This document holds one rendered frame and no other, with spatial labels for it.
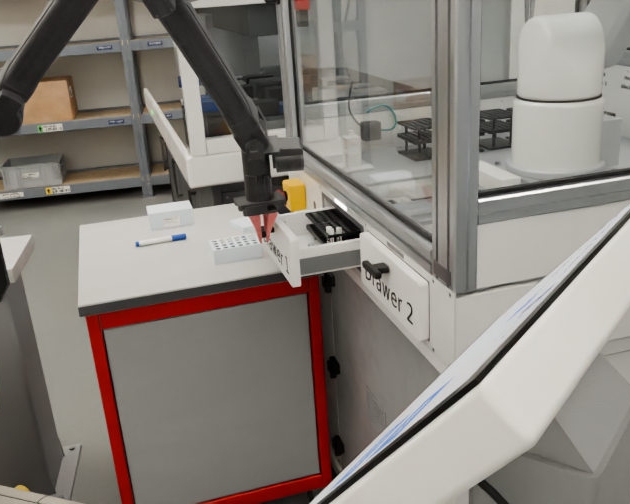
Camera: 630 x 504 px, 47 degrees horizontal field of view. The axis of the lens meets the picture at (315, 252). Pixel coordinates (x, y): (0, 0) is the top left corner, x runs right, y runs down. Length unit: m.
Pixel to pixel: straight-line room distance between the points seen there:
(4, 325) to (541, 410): 1.82
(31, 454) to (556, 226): 1.67
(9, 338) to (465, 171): 1.44
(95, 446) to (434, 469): 2.18
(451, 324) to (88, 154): 4.87
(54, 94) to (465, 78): 4.48
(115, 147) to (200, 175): 3.48
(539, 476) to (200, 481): 1.42
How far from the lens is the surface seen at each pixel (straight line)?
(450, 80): 1.06
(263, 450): 1.99
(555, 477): 0.67
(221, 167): 2.36
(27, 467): 2.36
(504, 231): 1.15
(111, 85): 5.73
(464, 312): 1.16
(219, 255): 1.81
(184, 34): 1.29
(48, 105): 5.37
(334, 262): 1.51
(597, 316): 0.55
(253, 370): 1.85
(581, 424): 0.68
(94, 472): 2.48
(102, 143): 5.81
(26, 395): 2.23
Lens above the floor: 1.42
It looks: 21 degrees down
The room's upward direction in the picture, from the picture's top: 4 degrees counter-clockwise
